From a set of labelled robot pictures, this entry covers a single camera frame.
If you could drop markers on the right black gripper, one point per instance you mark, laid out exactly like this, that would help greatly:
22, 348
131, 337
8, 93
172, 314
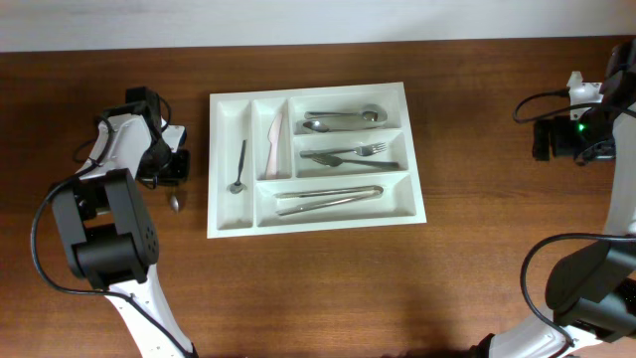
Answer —
559, 145

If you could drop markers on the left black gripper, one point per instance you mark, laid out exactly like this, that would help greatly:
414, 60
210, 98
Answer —
180, 172

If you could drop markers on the small steel teaspoon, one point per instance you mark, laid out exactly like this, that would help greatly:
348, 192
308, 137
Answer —
173, 200
238, 186

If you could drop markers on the pink plastic knife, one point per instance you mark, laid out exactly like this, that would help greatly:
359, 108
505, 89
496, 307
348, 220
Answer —
273, 138

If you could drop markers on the steel table knife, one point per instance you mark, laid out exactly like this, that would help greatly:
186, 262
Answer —
330, 192
326, 204

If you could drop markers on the large steel spoon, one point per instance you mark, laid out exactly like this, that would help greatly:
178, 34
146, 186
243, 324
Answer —
324, 126
368, 112

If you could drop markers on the steel fork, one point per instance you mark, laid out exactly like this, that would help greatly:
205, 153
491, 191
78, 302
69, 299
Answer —
334, 161
364, 150

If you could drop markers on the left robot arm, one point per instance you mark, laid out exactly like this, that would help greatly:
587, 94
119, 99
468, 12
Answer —
107, 233

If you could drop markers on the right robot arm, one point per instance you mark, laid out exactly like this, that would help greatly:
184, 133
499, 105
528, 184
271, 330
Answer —
590, 294

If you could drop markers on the white plastic cutlery tray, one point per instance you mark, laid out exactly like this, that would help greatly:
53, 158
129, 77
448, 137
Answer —
249, 115

